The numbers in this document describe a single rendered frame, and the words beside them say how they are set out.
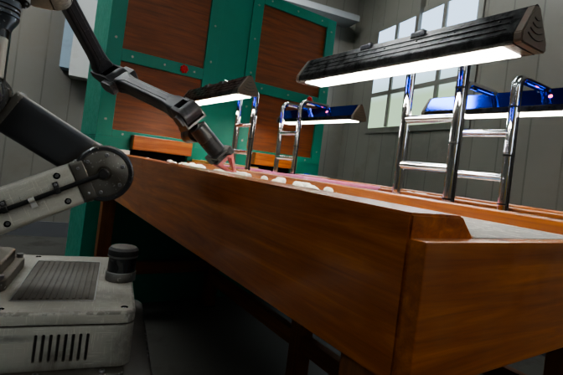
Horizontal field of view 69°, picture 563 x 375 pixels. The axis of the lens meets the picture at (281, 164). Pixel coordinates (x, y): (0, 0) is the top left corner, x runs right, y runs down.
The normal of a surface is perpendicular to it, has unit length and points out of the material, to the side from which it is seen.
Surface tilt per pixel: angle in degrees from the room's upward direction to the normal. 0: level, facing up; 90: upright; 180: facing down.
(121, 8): 90
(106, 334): 90
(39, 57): 90
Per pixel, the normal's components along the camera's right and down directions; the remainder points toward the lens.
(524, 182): -0.92, -0.12
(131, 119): 0.55, 0.07
